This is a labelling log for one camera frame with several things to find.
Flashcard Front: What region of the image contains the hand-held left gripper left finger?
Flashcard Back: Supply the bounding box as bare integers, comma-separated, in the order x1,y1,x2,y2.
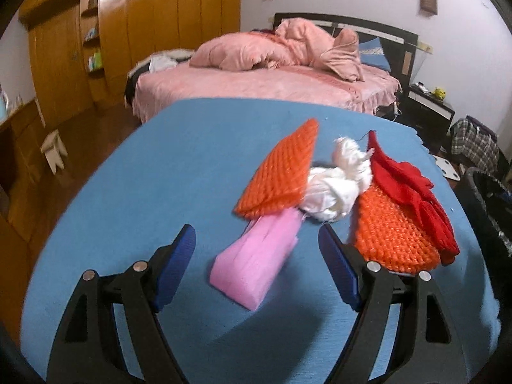
47,224,196,384

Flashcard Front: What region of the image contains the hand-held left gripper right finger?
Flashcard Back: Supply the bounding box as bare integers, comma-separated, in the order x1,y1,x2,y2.
318,224,467,384

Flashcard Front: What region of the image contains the orange mesh foam sheet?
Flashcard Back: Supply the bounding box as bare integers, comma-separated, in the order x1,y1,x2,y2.
234,119,320,220
348,186,443,276

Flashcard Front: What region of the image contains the white cloth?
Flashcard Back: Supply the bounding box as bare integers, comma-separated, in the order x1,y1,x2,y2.
300,137,374,221

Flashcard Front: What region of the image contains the pink foam block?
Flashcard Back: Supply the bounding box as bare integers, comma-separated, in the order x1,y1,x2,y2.
211,210,301,312

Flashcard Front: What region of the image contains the red cloth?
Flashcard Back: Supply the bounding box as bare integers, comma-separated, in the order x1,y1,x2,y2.
366,130,460,267

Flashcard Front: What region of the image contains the trash bin with black bag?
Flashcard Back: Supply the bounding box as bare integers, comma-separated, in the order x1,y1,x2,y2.
456,166,512,313

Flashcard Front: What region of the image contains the blue tablecloth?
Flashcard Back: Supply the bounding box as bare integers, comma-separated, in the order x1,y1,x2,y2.
20,98,500,384

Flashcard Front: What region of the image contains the white bathroom scale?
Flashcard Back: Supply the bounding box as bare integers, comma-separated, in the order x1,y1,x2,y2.
434,156,465,182

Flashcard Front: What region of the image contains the beige wooden stool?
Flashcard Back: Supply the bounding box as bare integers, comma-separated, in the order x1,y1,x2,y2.
40,130,68,174

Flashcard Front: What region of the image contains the dark nightstand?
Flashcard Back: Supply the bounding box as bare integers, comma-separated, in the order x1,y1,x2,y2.
400,84,456,145

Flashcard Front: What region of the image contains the plaid cloth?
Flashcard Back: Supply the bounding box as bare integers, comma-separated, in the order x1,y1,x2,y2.
450,118,500,169

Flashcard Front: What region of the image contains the wooden low cabinet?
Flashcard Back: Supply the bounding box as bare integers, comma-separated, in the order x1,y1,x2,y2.
0,98,52,321

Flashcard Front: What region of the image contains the bed with pink sheet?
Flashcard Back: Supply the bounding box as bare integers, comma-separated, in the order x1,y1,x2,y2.
124,62,403,124

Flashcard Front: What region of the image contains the dark jacket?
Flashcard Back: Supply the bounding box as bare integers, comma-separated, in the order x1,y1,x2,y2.
464,115,499,137

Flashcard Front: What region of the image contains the pile of light clothes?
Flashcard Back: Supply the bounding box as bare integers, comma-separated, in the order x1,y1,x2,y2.
128,50,196,76

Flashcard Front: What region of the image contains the blue pillow with white band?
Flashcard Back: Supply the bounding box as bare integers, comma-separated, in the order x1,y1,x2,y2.
358,37,390,72

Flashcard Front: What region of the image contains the pink duvet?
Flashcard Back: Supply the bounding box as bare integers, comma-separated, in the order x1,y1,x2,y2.
189,19,364,83

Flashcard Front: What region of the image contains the wooden wardrobe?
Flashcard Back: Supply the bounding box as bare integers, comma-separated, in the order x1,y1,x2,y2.
18,0,243,129

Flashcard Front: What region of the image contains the dark wooden headboard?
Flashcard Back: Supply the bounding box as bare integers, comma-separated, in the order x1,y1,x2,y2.
273,13,419,84

